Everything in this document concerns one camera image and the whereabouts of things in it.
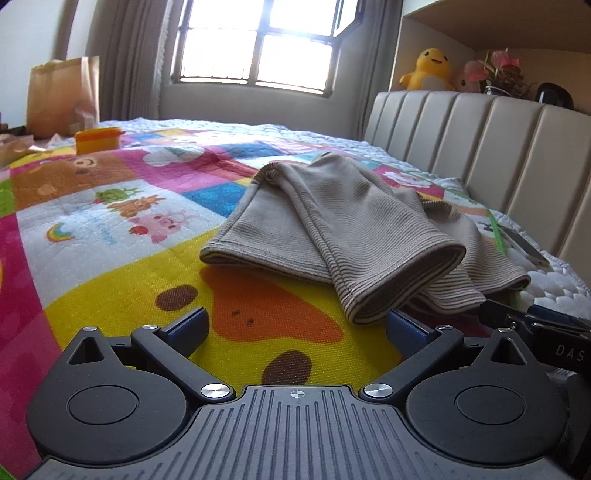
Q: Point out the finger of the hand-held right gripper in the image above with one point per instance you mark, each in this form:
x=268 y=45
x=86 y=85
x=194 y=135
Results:
x=554 y=314
x=494 y=311

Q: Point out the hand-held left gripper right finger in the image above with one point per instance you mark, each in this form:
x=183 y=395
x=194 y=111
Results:
x=406 y=334

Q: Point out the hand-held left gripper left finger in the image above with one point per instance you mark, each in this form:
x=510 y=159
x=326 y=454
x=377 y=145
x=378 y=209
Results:
x=189 y=330

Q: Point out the brown striped knit garment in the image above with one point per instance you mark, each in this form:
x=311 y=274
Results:
x=346 y=221

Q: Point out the white smartphone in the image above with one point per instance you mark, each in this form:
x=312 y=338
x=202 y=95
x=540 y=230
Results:
x=526 y=247

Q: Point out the colourful cartoon printed blanket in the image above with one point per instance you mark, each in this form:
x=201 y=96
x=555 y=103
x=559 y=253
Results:
x=115 y=258

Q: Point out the beige padded headboard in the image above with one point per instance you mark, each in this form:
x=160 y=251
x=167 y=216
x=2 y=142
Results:
x=508 y=147

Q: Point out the orange plastic container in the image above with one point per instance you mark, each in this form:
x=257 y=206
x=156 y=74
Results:
x=97 y=143

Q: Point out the black rounded object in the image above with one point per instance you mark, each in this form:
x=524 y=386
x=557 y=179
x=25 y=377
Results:
x=554 y=97

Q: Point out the pink plush toy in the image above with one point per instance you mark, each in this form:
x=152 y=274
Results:
x=468 y=76

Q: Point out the potted pink flowers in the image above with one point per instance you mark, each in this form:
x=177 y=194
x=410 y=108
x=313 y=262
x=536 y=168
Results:
x=505 y=69

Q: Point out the crumpled beige paper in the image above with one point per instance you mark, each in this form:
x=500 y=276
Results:
x=23 y=147

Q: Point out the yellow duck plush toy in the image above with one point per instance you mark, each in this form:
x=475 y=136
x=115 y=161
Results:
x=431 y=64

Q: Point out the grey pleated curtain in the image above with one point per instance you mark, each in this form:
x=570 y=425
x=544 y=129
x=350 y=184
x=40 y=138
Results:
x=374 y=69
x=124 y=55

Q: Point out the brown paper bag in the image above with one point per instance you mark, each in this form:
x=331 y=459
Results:
x=55 y=97

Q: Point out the barred window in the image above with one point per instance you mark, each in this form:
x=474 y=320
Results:
x=277 y=55

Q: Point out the beige wooden shelf unit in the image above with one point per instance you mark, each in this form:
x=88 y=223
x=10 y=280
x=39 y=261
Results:
x=425 y=27

